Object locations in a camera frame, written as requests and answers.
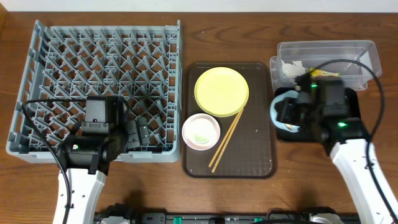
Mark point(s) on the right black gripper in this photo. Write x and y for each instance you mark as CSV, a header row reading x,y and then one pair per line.
x,y
286,112

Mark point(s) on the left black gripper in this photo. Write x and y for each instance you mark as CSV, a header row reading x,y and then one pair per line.
x,y
125,134

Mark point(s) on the light blue bowl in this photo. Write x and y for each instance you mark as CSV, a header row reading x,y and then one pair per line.
x,y
273,112

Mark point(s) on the white tissue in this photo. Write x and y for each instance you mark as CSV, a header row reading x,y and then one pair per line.
x,y
292,70

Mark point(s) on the pink round bowl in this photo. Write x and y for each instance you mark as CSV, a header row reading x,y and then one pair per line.
x,y
200,147

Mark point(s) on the green orange snack wrapper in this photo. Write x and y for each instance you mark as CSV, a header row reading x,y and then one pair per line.
x,y
322,73

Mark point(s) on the white paper cup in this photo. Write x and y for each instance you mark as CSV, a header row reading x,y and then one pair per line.
x,y
201,131

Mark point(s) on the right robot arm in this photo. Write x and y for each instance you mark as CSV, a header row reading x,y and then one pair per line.
x,y
351,149

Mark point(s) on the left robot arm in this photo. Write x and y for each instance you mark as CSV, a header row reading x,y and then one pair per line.
x,y
86,153

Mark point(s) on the clear plastic waste bin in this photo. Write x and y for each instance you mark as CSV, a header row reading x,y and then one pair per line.
x,y
310,54

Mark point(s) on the black waste tray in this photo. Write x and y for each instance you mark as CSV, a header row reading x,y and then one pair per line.
x,y
305,136

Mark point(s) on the grey dishwasher rack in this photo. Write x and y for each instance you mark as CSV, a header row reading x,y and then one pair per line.
x,y
142,64

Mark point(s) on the brown plastic serving tray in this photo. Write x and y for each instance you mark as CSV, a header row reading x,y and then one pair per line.
x,y
251,151

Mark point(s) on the yellow round plate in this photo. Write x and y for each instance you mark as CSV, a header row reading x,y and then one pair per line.
x,y
221,91

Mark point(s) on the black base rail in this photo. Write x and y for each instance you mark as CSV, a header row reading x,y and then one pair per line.
x,y
164,218

